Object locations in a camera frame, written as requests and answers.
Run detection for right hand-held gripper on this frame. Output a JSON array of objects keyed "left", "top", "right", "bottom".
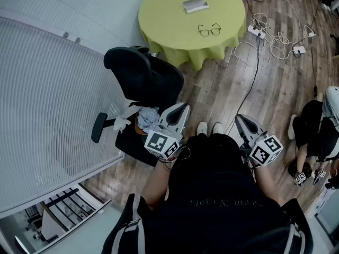
[{"left": 235, "top": 114, "right": 283, "bottom": 168}]

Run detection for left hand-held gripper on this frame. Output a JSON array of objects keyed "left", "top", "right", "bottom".
[{"left": 144, "top": 102, "right": 191, "bottom": 161}]

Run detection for black eyeglasses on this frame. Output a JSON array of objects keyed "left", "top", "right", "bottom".
[{"left": 197, "top": 23, "right": 222, "bottom": 37}]

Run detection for person's right forearm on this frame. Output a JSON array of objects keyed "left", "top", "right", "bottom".
[{"left": 251, "top": 165, "right": 283, "bottom": 208}]

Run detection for person's left forearm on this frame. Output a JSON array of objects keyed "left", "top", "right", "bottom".
[{"left": 142, "top": 158, "right": 176, "bottom": 209}]

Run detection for grey open glasses case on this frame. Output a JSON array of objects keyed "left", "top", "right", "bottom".
[{"left": 182, "top": 0, "right": 210, "bottom": 14}]

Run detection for blue checked cloth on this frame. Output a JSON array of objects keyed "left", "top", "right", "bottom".
[{"left": 137, "top": 106, "right": 161, "bottom": 132}]

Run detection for black office chair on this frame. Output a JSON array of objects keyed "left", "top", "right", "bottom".
[{"left": 91, "top": 46, "right": 185, "bottom": 168}]

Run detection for person's black clothing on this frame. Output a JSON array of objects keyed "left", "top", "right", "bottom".
[{"left": 100, "top": 133, "right": 314, "bottom": 254}]

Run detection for white rounded machine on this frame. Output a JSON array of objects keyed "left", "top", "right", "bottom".
[{"left": 324, "top": 86, "right": 339, "bottom": 125}]

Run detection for green round tablecloth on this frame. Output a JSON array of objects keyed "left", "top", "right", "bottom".
[{"left": 138, "top": 0, "right": 247, "bottom": 71}]

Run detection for long white power strip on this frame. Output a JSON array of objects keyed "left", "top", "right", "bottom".
[{"left": 247, "top": 24, "right": 266, "bottom": 40}]

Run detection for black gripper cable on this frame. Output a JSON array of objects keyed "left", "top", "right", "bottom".
[
  {"left": 173, "top": 146, "right": 192, "bottom": 169},
  {"left": 239, "top": 154, "right": 257, "bottom": 172}
]

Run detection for red wrist cord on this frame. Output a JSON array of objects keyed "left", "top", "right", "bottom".
[{"left": 163, "top": 155, "right": 177, "bottom": 169}]

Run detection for long black floor cable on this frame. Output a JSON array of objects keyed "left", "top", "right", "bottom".
[{"left": 232, "top": 0, "right": 265, "bottom": 128}]

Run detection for tangled white cable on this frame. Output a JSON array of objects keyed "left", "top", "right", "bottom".
[{"left": 233, "top": 11, "right": 310, "bottom": 69}]

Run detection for grey backpack strap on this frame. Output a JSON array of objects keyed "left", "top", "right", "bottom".
[
  {"left": 282, "top": 220, "right": 307, "bottom": 254},
  {"left": 110, "top": 193, "right": 146, "bottom": 254}
]

